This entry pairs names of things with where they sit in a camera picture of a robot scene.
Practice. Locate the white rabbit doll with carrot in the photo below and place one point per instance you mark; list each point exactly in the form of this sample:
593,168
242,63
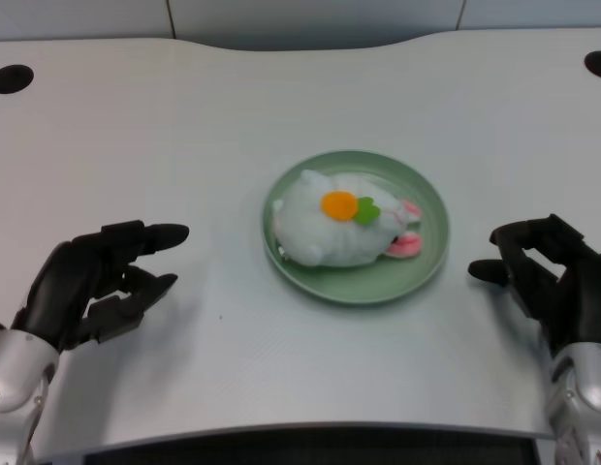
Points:
320,232

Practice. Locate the green round plate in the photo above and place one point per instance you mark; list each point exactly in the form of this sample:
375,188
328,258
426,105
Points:
358,286

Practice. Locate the dark robot torso panel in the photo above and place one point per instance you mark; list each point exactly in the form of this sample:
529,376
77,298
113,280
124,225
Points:
310,450

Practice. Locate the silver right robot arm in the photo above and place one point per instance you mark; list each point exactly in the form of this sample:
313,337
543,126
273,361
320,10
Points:
581,402

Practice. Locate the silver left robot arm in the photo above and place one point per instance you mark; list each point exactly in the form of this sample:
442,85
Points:
14,373

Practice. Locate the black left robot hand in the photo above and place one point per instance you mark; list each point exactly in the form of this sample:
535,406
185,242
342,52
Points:
68,286

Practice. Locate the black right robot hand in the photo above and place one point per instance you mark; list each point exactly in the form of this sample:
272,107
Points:
572,295

